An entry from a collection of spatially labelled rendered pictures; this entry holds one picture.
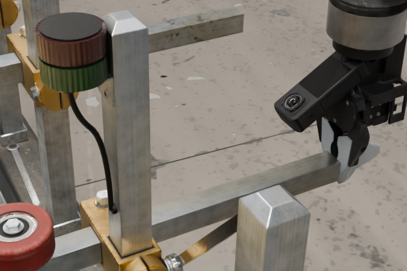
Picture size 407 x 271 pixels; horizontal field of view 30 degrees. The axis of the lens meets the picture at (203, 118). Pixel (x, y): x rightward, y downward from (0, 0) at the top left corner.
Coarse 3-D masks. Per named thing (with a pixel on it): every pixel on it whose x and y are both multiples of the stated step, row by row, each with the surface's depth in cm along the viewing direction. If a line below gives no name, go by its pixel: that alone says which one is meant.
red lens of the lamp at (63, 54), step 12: (36, 36) 64; (96, 36) 64; (48, 48) 63; (60, 48) 63; (72, 48) 63; (84, 48) 63; (96, 48) 64; (48, 60) 64; (60, 60) 63; (72, 60) 63; (84, 60) 64; (96, 60) 65
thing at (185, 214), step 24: (288, 168) 95; (312, 168) 95; (336, 168) 96; (216, 192) 90; (240, 192) 91; (168, 216) 87; (192, 216) 88; (216, 216) 90; (72, 240) 83; (96, 240) 83; (48, 264) 80; (72, 264) 82
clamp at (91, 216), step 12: (84, 204) 86; (84, 216) 86; (96, 216) 85; (84, 228) 88; (96, 228) 83; (108, 228) 83; (108, 240) 82; (108, 252) 81; (144, 252) 80; (156, 252) 80; (108, 264) 82; (120, 264) 79; (132, 264) 79; (144, 264) 79; (156, 264) 79
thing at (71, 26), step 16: (64, 16) 66; (80, 16) 66; (48, 32) 64; (64, 32) 64; (80, 32) 64; (96, 32) 64; (48, 64) 64; (112, 80) 68; (112, 96) 69; (80, 112) 70; (112, 192) 76; (112, 208) 77
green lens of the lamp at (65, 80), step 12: (48, 72) 65; (60, 72) 64; (72, 72) 64; (84, 72) 64; (96, 72) 65; (48, 84) 65; (60, 84) 65; (72, 84) 65; (84, 84) 65; (96, 84) 66
